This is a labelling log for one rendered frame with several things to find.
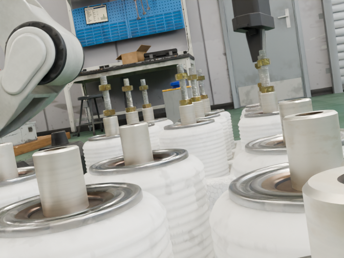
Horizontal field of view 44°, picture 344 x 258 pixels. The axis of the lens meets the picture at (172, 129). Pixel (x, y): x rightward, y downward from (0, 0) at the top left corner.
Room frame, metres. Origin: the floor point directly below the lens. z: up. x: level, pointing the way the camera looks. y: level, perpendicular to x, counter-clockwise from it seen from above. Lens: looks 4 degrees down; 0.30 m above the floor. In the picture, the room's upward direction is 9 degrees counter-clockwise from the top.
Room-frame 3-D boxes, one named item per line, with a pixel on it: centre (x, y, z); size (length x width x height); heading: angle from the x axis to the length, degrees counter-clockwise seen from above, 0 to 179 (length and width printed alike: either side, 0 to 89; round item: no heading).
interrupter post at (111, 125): (0.64, 0.09, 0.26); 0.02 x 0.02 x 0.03
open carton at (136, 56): (5.52, 0.33, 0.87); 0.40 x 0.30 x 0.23; 67
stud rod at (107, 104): (0.64, 0.09, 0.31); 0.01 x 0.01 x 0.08
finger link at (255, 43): (0.81, -0.18, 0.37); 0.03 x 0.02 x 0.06; 60
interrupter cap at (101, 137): (0.64, 0.09, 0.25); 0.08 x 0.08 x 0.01
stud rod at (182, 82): (0.62, -0.03, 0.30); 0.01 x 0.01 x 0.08
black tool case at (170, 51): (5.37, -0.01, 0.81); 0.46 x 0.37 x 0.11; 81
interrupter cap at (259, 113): (0.59, -0.14, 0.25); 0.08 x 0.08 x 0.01
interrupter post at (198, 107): (0.73, -0.05, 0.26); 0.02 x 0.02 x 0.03
